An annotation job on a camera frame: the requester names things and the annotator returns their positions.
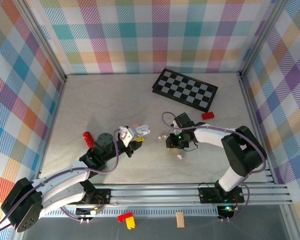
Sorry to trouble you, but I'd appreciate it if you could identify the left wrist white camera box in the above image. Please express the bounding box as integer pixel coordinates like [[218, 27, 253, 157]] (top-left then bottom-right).
[[119, 126, 138, 148]]

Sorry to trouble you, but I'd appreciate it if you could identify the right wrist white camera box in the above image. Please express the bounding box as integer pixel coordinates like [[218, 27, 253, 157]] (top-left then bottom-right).
[[171, 119, 181, 134]]

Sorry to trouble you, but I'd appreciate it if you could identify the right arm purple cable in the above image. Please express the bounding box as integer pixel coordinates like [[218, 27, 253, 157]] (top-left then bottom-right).
[[161, 111, 268, 223]]

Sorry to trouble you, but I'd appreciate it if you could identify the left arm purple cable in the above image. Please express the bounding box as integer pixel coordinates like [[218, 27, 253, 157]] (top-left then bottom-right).
[[0, 127, 130, 235]]

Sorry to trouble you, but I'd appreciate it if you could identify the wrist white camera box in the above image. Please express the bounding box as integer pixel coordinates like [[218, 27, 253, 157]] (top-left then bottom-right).
[[119, 126, 138, 148], [171, 119, 181, 134]]

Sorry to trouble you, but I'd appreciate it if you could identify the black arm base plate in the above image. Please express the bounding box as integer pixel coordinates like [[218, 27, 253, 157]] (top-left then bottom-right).
[[198, 186, 246, 204], [65, 188, 112, 205]]

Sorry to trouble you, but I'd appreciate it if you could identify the aluminium side rail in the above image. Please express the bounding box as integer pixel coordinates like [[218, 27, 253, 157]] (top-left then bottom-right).
[[33, 74, 68, 188], [238, 72, 278, 186]]

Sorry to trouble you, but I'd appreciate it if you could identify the aluminium frame post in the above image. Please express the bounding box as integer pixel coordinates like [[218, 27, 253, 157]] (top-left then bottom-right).
[[238, 0, 290, 80], [13, 0, 68, 83]]

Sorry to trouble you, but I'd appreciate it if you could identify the slotted grey cable duct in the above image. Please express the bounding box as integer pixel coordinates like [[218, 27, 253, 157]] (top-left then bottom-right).
[[29, 208, 222, 219]]

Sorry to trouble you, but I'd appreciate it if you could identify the black connector box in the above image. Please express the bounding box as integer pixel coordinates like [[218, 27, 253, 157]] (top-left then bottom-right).
[[216, 204, 235, 219], [75, 206, 102, 218]]

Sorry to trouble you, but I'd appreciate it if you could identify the black and grey chessboard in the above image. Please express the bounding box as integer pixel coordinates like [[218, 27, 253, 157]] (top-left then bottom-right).
[[152, 68, 219, 113]]

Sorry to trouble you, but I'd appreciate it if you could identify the aluminium mounting rail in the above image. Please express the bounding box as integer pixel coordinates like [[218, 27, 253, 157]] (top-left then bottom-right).
[[17, 183, 294, 208]]

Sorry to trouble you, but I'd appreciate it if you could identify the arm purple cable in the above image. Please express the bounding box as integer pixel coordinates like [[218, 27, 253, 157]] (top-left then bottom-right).
[[161, 111, 268, 223], [0, 127, 130, 235]]

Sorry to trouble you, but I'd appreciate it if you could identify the wooden block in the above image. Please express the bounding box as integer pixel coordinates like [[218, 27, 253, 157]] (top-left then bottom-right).
[[176, 212, 185, 228]]

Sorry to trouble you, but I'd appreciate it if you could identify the red can with silver cap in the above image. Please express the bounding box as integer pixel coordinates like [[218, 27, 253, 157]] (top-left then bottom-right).
[[82, 131, 95, 151]]

